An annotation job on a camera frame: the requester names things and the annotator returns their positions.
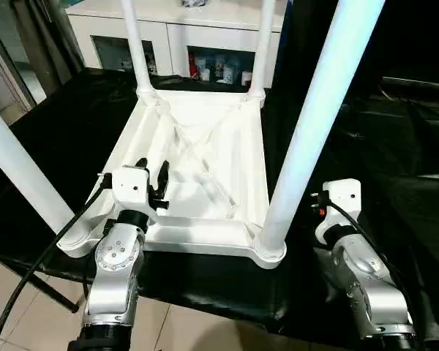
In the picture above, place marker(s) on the white plastic table top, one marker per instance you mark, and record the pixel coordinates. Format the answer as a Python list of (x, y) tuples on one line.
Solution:
[(205, 226)]

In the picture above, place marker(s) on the white plastic table leg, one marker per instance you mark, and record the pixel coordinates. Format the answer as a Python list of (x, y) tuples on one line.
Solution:
[(137, 47), (314, 109), (18, 157), (261, 47)]

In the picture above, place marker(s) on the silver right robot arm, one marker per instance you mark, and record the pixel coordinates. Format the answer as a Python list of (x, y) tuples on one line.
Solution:
[(366, 278)]

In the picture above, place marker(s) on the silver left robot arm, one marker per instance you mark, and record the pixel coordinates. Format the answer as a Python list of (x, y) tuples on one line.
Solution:
[(113, 263)]

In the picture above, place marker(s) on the black work mat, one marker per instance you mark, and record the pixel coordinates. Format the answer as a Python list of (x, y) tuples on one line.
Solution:
[(58, 128)]

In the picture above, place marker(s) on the red bottle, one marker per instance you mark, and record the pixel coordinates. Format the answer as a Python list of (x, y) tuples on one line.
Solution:
[(193, 67)]

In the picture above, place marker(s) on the small white cup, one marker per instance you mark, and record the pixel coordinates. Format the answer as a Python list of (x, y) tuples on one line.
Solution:
[(246, 78)]

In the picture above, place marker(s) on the white glass-door cabinet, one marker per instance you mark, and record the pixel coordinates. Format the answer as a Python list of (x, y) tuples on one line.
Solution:
[(175, 40)]

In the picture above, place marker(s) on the black metal stand bar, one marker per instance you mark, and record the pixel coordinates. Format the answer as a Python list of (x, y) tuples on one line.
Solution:
[(55, 294)]

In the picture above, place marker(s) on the grey curtain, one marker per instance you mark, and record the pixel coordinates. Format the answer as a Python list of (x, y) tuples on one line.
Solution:
[(40, 44)]

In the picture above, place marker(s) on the clear glass ornament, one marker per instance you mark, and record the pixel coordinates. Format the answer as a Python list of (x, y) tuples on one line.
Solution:
[(195, 3)]

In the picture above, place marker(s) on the black cabinet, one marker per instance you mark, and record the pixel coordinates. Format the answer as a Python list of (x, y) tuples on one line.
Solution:
[(406, 36)]

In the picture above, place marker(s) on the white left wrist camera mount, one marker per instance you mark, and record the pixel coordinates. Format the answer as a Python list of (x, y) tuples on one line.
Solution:
[(131, 186)]

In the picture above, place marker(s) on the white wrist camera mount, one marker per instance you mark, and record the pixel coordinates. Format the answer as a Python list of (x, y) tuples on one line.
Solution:
[(131, 186), (342, 190)]

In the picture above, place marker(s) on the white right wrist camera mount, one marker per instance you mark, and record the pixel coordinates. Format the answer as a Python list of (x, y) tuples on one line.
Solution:
[(342, 190)]

